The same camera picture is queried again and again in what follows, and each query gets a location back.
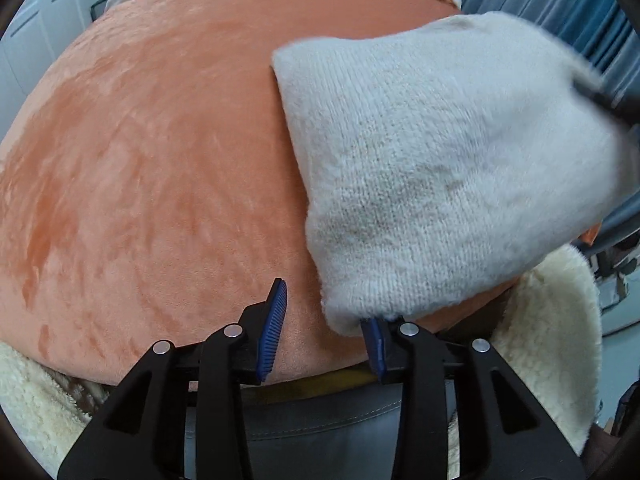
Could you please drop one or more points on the grey padded bed frame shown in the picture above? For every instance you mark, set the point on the grey padded bed frame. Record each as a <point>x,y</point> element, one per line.
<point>310,425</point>

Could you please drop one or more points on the white wardrobe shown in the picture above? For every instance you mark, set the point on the white wardrobe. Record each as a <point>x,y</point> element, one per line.
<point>40,15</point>

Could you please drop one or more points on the orange plush blanket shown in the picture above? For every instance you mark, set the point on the orange plush blanket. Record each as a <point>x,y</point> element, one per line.
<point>150,160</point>

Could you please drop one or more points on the beige sweater with black hearts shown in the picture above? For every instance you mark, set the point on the beige sweater with black hearts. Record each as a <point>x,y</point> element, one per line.
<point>425,160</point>

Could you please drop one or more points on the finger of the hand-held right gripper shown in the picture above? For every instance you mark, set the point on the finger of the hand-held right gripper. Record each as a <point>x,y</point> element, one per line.
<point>597,96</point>

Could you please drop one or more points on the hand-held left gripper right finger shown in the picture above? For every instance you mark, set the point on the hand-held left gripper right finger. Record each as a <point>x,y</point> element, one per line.
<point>375,350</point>

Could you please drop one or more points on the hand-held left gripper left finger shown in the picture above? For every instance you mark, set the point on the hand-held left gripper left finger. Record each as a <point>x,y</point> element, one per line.
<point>272,335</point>

